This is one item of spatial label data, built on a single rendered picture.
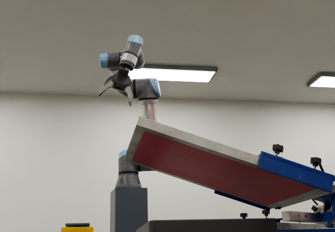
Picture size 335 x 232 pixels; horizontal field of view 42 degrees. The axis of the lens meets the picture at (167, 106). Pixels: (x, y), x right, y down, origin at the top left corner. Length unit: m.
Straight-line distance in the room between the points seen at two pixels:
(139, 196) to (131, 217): 0.12
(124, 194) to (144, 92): 0.58
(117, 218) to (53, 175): 3.41
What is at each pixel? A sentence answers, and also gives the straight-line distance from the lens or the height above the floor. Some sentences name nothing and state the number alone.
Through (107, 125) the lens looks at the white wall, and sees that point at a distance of 5.90.
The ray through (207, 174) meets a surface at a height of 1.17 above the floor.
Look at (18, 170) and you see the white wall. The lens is 5.80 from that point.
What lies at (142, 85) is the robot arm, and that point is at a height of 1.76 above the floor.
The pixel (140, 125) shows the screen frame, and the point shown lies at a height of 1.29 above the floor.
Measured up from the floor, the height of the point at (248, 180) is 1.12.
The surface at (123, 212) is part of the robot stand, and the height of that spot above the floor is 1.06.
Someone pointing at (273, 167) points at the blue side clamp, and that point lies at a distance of 1.70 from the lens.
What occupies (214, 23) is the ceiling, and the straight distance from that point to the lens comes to 4.34.
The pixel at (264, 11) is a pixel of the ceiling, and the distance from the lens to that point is 4.26.
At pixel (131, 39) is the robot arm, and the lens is 2.08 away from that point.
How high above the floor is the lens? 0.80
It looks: 20 degrees up
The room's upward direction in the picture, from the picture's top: 2 degrees counter-clockwise
